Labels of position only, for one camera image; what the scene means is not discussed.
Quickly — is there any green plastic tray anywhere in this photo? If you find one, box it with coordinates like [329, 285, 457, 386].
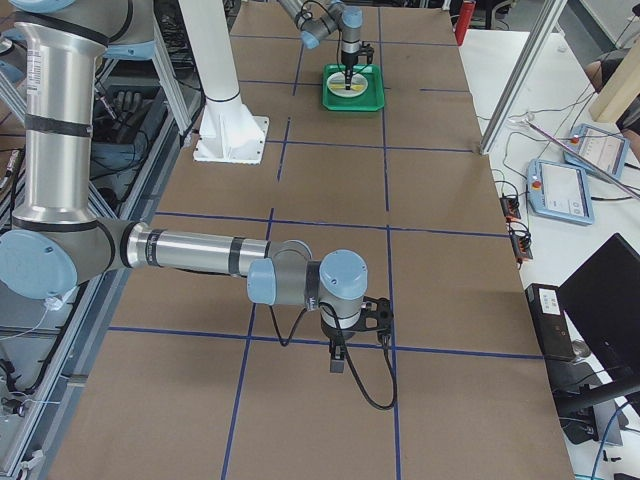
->
[322, 64, 385, 112]

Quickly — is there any translucent grey plastic fork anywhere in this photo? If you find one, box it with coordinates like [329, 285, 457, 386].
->
[327, 72, 368, 85]

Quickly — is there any blue teach pendant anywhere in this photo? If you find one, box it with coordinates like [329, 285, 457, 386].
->
[567, 124, 630, 179]
[527, 159, 595, 225]

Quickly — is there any black usb hub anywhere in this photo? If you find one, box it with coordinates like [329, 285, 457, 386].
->
[499, 195, 521, 221]
[507, 221, 533, 265]

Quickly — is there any left black usb hub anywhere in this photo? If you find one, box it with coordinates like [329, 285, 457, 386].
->
[507, 221, 533, 265]

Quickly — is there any far blue teach pendant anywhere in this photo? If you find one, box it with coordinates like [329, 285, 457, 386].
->
[567, 124, 630, 179]

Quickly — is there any white camera pole base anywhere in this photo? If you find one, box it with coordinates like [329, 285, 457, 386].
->
[179, 0, 269, 165]

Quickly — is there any wooden beam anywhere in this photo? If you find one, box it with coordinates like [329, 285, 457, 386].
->
[590, 43, 639, 123]

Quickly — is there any near blue teach pendant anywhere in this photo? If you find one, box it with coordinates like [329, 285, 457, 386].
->
[527, 159, 595, 225]

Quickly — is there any white round plate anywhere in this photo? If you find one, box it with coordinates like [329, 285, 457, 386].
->
[325, 71, 369, 99]

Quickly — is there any red fire extinguisher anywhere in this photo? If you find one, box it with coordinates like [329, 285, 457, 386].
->
[454, 0, 476, 46]

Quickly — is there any yellow plastic spoon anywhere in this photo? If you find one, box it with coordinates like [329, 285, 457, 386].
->
[328, 85, 367, 94]

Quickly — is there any right black usb hub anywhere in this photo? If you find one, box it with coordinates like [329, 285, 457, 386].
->
[499, 195, 521, 221]

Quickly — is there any black computer box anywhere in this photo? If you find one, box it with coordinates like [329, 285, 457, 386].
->
[525, 283, 575, 362]

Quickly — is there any grey aluminium profile post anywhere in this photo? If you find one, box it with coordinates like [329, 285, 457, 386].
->
[479, 0, 568, 155]

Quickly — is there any black computer monitor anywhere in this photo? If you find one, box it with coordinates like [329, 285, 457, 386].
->
[559, 233, 639, 380]

